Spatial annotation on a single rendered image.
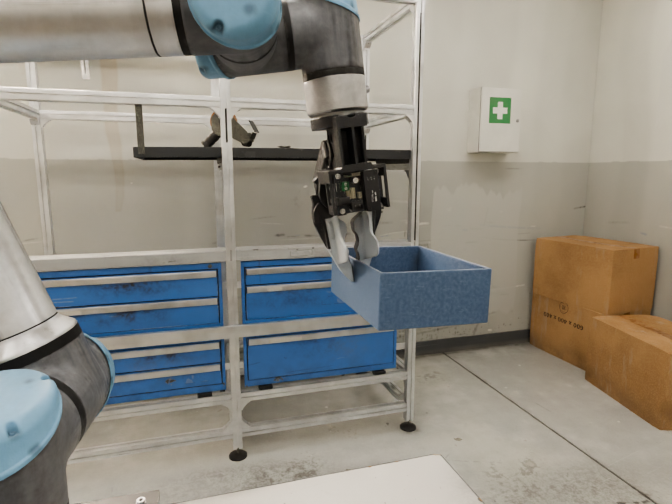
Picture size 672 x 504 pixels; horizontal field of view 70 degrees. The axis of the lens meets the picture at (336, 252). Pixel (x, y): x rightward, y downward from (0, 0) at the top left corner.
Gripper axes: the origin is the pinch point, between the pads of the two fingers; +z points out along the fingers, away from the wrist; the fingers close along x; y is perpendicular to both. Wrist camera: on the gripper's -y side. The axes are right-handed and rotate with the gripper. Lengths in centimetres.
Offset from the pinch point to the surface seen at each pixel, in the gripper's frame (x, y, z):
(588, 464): 120, -93, 129
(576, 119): 242, -233, -18
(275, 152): 12, -140, -19
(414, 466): 11.2, -14.9, 43.7
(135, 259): -49, -136, 14
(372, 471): 3.0, -15.5, 42.6
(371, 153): 54, -142, -14
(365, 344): 40, -141, 72
